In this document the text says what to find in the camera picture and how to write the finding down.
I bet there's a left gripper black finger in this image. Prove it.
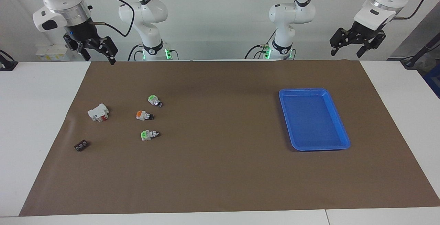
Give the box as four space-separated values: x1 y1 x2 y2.
330 28 354 57
357 33 386 58

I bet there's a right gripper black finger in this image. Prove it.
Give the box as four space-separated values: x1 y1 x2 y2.
64 35 91 62
90 37 119 65

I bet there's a white cardboard box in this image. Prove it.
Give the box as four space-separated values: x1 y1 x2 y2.
36 45 74 61

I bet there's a black stand with pole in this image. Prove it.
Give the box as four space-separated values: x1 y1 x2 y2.
400 32 440 69

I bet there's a dark grey panel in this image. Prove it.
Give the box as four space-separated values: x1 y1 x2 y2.
388 2 440 60

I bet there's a white red circuit breaker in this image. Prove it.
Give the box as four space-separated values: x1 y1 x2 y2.
87 103 110 123

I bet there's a blue crate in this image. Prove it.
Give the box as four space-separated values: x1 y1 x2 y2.
423 68 440 99

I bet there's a black table clamp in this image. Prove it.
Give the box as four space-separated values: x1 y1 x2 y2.
0 49 18 71

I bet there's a blue plastic tray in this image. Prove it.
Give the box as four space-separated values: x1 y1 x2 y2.
278 88 351 151

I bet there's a brown table mat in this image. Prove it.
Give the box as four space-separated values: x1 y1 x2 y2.
19 60 440 217

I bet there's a black right arm base cable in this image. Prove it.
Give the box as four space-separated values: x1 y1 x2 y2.
127 43 145 61

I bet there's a black arm base cable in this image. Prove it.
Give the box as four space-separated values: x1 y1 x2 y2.
245 29 277 60
127 43 145 61

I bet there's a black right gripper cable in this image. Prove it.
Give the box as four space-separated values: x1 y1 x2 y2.
88 0 135 37

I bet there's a black left arm base cable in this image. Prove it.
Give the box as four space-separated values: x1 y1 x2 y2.
245 29 277 60

